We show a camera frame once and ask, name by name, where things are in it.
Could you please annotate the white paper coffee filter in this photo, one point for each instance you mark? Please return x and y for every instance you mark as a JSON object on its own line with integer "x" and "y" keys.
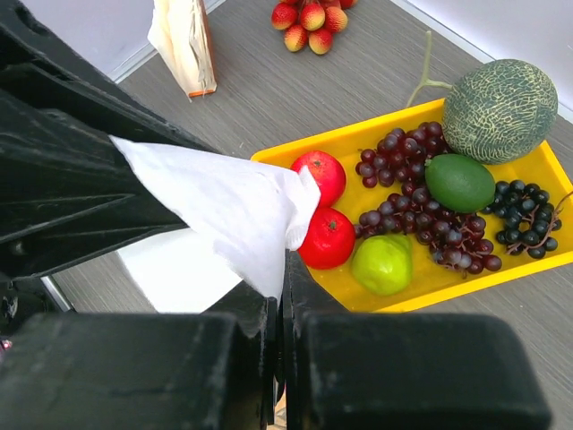
{"x": 251, "y": 212}

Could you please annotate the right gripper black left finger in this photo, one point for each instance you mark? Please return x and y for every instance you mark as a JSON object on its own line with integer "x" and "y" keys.
{"x": 213, "y": 370}

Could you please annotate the red apple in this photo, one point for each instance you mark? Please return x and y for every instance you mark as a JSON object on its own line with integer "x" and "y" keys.
{"x": 327, "y": 172}

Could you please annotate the green melon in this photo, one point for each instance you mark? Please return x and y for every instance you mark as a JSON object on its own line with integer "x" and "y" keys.
{"x": 497, "y": 113}

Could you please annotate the red yellow cherry bunch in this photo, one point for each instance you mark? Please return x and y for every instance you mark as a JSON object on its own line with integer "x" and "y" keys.
{"x": 310, "y": 23}

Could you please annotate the red grape bunch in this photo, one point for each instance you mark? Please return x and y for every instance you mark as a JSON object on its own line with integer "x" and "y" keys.
{"x": 456, "y": 240}

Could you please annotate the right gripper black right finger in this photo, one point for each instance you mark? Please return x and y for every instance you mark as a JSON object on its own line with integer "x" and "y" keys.
{"x": 347, "y": 370}

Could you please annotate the yellow plastic tray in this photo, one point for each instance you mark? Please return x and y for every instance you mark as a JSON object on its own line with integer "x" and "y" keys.
{"x": 431, "y": 284}

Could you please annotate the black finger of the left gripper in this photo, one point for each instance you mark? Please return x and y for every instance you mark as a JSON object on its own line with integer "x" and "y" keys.
{"x": 42, "y": 71}
{"x": 67, "y": 194}

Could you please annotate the black grape bunch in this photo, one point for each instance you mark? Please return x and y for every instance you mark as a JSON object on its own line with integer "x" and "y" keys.
{"x": 529, "y": 218}

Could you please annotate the dark green lime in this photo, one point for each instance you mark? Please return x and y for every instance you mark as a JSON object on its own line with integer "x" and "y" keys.
{"x": 459, "y": 183}

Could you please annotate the light green apple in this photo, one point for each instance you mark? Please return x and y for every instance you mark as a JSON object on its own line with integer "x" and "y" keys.
{"x": 383, "y": 264}

